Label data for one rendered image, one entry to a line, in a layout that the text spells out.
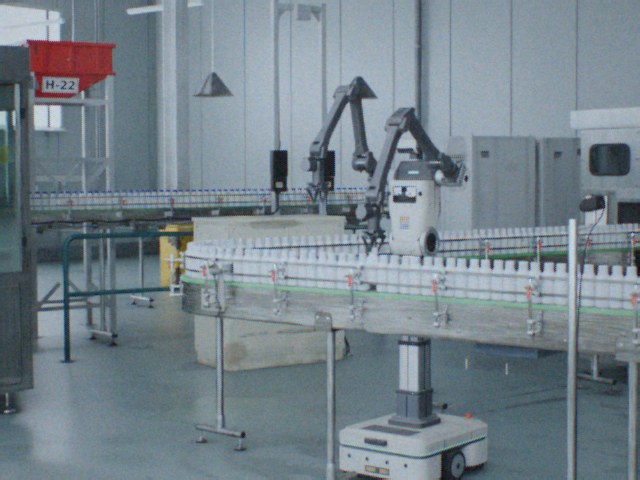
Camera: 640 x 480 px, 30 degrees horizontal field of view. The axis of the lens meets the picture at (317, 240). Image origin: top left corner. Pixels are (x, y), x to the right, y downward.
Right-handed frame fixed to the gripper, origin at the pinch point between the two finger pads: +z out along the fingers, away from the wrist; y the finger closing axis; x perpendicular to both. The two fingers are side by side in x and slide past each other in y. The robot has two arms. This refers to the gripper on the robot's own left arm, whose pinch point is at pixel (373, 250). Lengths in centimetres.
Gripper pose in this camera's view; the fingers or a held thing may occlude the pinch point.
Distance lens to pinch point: 548.2
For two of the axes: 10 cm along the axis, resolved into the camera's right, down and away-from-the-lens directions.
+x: -7.8, -0.4, 6.3
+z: -0.1, 10.0, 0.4
